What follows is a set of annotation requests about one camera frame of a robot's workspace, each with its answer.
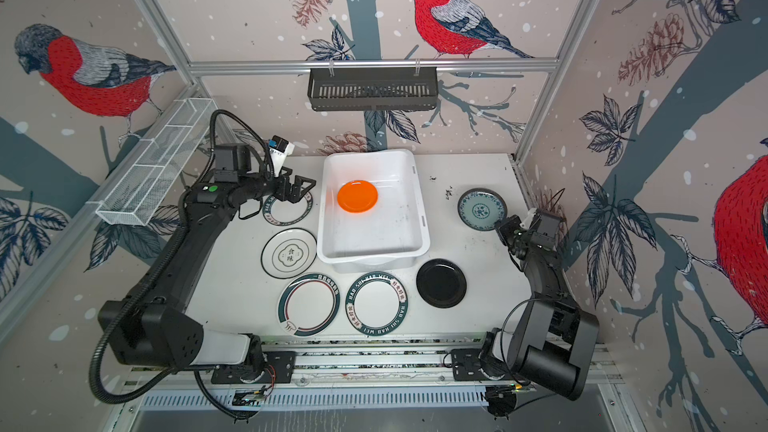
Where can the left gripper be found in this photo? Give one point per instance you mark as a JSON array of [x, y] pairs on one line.
[[295, 194]]

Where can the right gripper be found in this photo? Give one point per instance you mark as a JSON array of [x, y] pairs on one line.
[[505, 227]]

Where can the blue floral green plate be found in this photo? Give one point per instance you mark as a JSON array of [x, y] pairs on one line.
[[481, 209]]

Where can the orange plate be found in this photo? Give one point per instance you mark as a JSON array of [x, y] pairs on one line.
[[357, 196]]

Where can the white plate green lettered rim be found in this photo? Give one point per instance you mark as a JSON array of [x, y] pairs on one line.
[[376, 304]]

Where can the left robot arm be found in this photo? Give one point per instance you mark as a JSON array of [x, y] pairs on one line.
[[150, 327]]

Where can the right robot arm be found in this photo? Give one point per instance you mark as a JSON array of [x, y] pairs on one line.
[[553, 342]]

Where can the white plastic bin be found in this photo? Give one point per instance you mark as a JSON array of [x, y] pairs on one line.
[[393, 233]]

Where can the white plate dark lettered rim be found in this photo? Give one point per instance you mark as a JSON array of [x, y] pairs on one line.
[[284, 213]]

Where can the white plate black line pattern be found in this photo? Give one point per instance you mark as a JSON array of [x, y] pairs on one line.
[[289, 253]]

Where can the white plate green red rim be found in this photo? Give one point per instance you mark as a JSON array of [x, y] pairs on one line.
[[308, 305]]

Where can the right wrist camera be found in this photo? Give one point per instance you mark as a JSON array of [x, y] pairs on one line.
[[532, 219]]

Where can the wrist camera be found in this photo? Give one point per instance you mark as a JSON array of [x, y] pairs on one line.
[[279, 149], [532, 219]]

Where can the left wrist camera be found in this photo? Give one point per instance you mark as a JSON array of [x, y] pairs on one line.
[[279, 149]]

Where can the black wall basket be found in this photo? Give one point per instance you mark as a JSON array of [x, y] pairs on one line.
[[373, 89]]

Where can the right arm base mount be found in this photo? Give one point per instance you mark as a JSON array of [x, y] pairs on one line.
[[480, 365]]

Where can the white wire mesh basket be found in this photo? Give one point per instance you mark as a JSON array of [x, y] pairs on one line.
[[142, 189]]

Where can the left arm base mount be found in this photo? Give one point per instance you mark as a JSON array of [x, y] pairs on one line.
[[268, 368]]

